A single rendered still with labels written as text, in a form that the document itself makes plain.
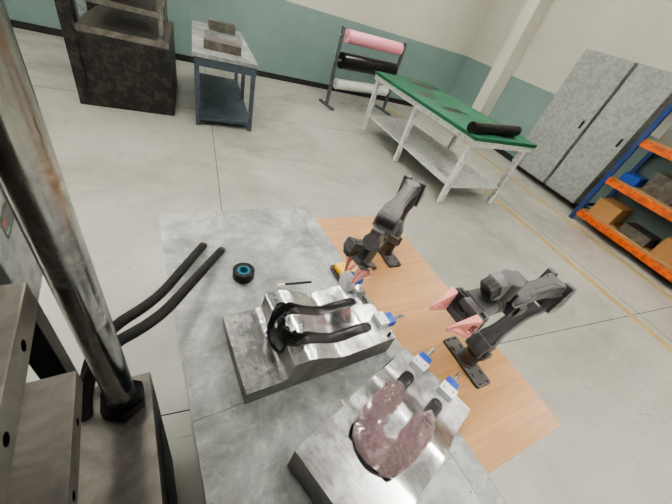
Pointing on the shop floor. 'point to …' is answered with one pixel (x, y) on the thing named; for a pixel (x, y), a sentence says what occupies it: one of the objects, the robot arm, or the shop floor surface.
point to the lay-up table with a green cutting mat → (423, 100)
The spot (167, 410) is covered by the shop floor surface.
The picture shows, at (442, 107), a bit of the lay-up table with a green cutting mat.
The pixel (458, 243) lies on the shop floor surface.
